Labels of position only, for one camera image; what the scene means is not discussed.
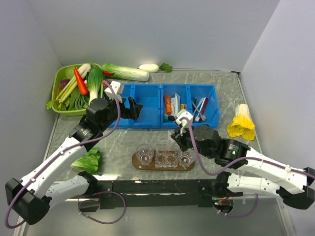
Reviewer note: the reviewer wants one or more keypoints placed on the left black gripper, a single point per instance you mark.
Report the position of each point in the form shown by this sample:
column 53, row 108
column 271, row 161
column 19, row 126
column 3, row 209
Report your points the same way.
column 135, row 107

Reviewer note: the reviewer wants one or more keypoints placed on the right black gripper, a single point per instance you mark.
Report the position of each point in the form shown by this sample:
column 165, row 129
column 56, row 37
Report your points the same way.
column 179, row 139

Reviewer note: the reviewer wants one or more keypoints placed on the white red toothpaste tube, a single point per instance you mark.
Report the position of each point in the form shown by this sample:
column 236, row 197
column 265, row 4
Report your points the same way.
column 171, row 144

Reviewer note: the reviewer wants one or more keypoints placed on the clear plastic cup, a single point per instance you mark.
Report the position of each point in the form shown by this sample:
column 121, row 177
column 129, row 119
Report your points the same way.
column 186, row 158
column 144, row 154

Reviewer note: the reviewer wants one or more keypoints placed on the clear square organizer tray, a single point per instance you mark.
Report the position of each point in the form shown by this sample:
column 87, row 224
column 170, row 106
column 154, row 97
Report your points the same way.
column 166, row 158

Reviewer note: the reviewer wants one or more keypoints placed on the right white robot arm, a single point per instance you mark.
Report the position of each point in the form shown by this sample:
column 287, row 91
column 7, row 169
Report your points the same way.
column 239, row 168

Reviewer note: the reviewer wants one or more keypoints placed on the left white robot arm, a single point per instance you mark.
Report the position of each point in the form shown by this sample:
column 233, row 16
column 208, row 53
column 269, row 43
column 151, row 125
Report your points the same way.
column 32, row 196

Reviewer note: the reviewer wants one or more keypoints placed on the white blue toothbrush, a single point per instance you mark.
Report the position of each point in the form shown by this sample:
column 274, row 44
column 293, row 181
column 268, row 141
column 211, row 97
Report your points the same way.
column 199, row 116

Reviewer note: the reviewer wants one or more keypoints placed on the orange toothpaste tube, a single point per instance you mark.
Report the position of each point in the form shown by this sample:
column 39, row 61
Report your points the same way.
column 167, row 104

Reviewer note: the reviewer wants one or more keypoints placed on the white toothpaste tube blue cap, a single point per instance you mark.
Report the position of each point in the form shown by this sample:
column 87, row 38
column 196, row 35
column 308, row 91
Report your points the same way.
column 177, row 104

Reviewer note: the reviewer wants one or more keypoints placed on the brown wooden oval tray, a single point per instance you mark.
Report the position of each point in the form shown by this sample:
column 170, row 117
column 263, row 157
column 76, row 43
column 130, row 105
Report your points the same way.
column 152, row 167

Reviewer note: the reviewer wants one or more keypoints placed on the grey toothbrush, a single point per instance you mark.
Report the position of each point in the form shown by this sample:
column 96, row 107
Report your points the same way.
column 196, row 103

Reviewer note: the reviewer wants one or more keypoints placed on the red toothbrush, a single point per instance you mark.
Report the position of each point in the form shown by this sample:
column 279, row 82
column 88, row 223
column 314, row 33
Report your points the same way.
column 203, row 117

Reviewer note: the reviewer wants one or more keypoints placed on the left blue storage bin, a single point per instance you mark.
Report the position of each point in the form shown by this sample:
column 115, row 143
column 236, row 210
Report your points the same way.
column 149, row 96

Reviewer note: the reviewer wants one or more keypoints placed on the blue storage bin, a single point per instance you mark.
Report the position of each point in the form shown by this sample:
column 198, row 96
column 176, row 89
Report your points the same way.
column 149, row 96
column 187, row 93

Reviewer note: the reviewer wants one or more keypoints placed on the napa cabbage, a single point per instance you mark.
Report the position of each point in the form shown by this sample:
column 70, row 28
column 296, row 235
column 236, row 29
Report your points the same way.
column 126, row 73

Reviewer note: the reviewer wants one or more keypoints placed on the white radish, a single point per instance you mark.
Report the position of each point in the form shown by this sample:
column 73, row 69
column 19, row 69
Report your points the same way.
column 153, row 68

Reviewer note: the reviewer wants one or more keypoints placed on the red chili pepper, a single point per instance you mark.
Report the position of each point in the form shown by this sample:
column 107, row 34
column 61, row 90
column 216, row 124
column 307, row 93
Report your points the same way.
column 107, row 73

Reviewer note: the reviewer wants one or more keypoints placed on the right blue storage bin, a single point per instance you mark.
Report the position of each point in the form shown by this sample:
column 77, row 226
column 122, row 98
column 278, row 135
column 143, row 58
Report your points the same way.
column 187, row 93

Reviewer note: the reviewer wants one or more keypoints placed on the bok choy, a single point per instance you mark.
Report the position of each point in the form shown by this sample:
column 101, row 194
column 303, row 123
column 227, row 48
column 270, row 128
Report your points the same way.
column 94, row 82

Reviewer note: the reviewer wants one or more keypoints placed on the green bean bunch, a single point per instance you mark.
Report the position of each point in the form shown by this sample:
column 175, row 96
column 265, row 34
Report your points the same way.
column 75, row 101

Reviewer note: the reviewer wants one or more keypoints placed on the orange carrot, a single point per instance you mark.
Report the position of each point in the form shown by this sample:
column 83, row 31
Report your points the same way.
column 80, row 83

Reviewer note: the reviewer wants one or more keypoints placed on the yellow baby cabbage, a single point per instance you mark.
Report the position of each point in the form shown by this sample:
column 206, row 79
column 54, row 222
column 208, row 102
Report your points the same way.
column 242, row 124

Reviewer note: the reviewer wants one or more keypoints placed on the white green leek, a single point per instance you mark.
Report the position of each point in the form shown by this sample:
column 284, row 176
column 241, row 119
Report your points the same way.
column 72, row 84

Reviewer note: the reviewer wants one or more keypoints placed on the green plastic basket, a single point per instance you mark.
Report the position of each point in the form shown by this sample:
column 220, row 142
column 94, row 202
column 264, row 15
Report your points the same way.
column 53, row 103

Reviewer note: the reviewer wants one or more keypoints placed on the green lettuce head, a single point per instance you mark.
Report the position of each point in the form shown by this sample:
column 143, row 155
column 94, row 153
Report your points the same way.
column 90, row 162

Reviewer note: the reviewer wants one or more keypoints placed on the purple onion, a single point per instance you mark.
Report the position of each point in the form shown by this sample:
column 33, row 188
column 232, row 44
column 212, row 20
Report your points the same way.
column 63, row 83

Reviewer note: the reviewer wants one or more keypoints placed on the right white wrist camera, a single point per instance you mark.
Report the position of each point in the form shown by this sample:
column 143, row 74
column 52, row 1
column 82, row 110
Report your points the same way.
column 184, row 119

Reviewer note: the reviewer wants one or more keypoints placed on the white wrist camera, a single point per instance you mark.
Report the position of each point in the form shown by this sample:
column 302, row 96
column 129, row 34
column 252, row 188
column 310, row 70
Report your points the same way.
column 184, row 119
column 115, row 89

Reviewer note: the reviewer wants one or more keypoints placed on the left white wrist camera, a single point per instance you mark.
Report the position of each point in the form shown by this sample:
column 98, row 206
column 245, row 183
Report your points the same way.
column 115, row 89

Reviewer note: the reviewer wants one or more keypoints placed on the black base frame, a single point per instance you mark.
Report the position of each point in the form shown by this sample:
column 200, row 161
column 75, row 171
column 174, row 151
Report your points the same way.
column 167, row 193

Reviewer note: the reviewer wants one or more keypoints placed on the aluminium rail frame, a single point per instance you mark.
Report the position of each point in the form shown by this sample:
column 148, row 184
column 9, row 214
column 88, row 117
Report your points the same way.
column 55, row 216

